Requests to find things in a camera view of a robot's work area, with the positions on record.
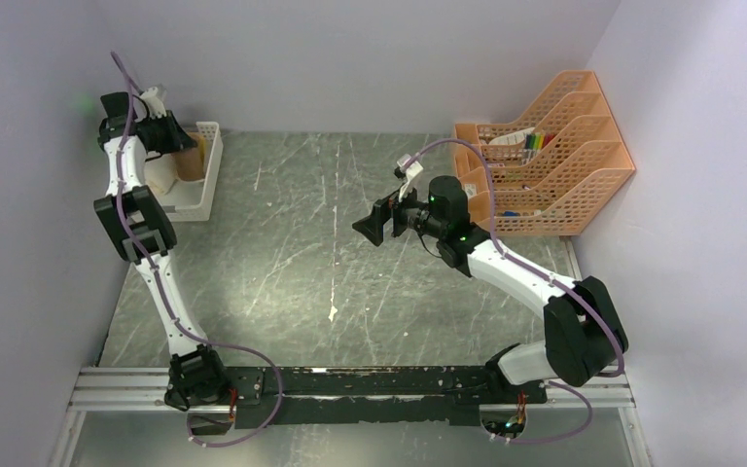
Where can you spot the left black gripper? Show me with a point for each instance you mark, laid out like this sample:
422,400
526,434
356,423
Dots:
180,138

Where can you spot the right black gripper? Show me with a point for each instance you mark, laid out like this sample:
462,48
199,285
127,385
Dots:
372,227

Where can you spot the brown yellow towel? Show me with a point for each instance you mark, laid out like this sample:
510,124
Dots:
189,163

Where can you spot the orange file organizer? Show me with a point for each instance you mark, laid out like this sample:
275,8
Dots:
559,191

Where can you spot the cream white towel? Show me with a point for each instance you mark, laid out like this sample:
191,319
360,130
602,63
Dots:
160,174

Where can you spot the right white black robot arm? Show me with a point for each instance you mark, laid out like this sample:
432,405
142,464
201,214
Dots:
583,332

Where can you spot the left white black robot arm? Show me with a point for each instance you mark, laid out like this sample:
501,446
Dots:
142,235

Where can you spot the white label card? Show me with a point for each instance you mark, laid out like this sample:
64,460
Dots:
513,138

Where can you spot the coloured marker pens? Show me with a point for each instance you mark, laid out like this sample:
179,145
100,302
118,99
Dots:
534,143

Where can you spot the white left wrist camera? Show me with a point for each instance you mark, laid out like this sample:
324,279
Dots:
153,98

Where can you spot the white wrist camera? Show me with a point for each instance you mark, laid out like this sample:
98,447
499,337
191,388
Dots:
153,98
408,169

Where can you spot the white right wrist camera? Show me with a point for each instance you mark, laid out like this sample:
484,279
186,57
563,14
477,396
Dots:
408,169

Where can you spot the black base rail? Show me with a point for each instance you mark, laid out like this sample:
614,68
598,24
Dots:
306,395

